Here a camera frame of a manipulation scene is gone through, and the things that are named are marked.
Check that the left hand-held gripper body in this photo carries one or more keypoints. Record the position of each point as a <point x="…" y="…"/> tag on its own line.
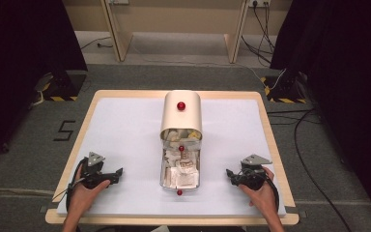
<point x="93" y="174"/>

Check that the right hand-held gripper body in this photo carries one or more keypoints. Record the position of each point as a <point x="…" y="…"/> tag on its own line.
<point x="251" y="179"/>

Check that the person's right hand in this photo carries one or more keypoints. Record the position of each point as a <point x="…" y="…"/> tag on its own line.
<point x="264" y="198"/>

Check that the person's left hand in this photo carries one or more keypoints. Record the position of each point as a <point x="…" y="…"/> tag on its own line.
<point x="83" y="198"/>

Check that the white table mat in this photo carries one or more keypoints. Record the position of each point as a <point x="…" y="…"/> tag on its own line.
<point x="125" y="129"/>

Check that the pile of white paper packets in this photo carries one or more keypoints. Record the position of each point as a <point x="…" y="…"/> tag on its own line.
<point x="182" y="175"/>

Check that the long clear drawer red knob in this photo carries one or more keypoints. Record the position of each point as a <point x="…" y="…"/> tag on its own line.
<point x="179" y="192"/>

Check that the short clear drawer red knob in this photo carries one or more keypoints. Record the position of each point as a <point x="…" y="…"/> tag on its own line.
<point x="181" y="148"/>

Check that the pile of yellow white packets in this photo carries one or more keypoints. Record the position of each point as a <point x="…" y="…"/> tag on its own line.
<point x="180" y="134"/>

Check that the cream drawer cabinet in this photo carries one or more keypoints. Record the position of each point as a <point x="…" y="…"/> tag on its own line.
<point x="181" y="119"/>

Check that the black stand base striped tape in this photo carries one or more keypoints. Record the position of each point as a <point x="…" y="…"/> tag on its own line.
<point x="62" y="85"/>
<point x="283" y="88"/>

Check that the wooden desk side panel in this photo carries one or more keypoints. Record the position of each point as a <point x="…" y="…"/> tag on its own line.
<point x="236" y="35"/>
<point x="117" y="32"/>

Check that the black curtain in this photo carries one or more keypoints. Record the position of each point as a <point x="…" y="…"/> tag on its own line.
<point x="344" y="64"/>
<point x="22" y="48"/>

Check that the white power strip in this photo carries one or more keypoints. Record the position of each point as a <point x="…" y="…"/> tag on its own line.
<point x="119" y="1"/>

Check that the white wall socket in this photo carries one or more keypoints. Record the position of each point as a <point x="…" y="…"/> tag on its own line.
<point x="259" y="2"/>

